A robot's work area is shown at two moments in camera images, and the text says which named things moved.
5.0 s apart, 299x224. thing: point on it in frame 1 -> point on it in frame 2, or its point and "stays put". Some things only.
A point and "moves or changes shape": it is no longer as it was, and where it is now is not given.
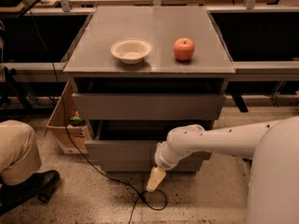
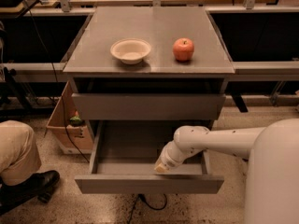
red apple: [183, 49] stays put
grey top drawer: [149, 106] stays put
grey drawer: [129, 142] moves or changes shape
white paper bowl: [131, 50] stays put
